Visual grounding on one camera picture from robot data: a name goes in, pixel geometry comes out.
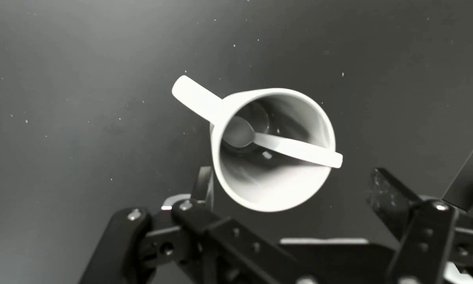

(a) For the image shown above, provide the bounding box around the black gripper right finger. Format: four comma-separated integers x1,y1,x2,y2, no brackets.
366,166,473,284

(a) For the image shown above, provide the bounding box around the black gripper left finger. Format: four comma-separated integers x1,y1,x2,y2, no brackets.
81,164,302,284

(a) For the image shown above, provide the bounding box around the white plastic spoon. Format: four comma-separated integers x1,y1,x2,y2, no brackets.
223,115,346,171

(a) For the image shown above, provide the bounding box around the white ceramic mug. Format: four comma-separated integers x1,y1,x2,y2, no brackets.
171,74,338,215

